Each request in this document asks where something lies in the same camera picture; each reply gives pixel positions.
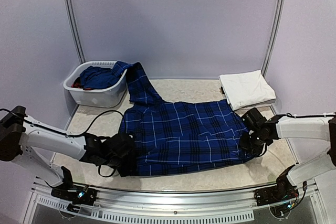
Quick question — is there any white t-shirt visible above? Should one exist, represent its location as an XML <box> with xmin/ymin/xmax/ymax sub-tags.
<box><xmin>219</xmin><ymin>70</ymin><xmax>276</xmax><ymax>111</ymax></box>

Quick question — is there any blue plaid shirt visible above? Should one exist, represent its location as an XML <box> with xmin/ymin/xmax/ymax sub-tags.
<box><xmin>112</xmin><ymin>61</ymin><xmax>253</xmax><ymax>177</ymax></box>

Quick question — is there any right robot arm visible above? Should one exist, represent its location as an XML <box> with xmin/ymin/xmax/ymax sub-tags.
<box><xmin>239</xmin><ymin>108</ymin><xmax>335</xmax><ymax>201</ymax></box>

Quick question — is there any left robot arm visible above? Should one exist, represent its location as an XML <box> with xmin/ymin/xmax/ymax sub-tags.
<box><xmin>1</xmin><ymin>105</ymin><xmax>137</xmax><ymax>200</ymax></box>

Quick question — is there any white plastic laundry basket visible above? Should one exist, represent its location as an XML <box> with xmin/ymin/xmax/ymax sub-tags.
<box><xmin>63</xmin><ymin>61</ymin><xmax>130</xmax><ymax>108</ymax></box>

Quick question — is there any dark blue garment in basket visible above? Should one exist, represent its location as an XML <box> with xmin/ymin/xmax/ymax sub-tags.
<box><xmin>79</xmin><ymin>66</ymin><xmax>120</xmax><ymax>90</ymax></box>

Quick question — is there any red garment in basket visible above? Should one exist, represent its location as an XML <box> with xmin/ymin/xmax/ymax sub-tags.
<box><xmin>71</xmin><ymin>77</ymin><xmax>92</xmax><ymax>90</ymax></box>

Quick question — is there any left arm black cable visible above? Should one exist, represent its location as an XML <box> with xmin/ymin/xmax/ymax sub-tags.
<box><xmin>0</xmin><ymin>108</ymin><xmax>124</xmax><ymax>178</ymax></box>

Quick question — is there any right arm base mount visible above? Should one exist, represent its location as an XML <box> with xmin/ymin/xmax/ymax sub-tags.
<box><xmin>254</xmin><ymin>165</ymin><xmax>308</xmax><ymax>219</ymax></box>

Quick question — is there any aluminium front rail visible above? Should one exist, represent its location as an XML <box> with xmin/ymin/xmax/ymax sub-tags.
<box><xmin>23</xmin><ymin>179</ymin><xmax>329</xmax><ymax>223</ymax></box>

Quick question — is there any right corner wall post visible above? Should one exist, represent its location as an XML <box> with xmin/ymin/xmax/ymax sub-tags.
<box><xmin>261</xmin><ymin>0</ymin><xmax>285</xmax><ymax>77</ymax></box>

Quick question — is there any corner wall post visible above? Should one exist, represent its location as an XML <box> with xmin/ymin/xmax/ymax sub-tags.
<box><xmin>64</xmin><ymin>0</ymin><xmax>86</xmax><ymax>63</ymax></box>
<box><xmin>261</xmin><ymin>0</ymin><xmax>285</xmax><ymax>77</ymax></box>

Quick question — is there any left corner wall post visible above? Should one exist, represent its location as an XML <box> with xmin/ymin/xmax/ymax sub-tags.
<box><xmin>64</xmin><ymin>0</ymin><xmax>86</xmax><ymax>63</ymax></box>

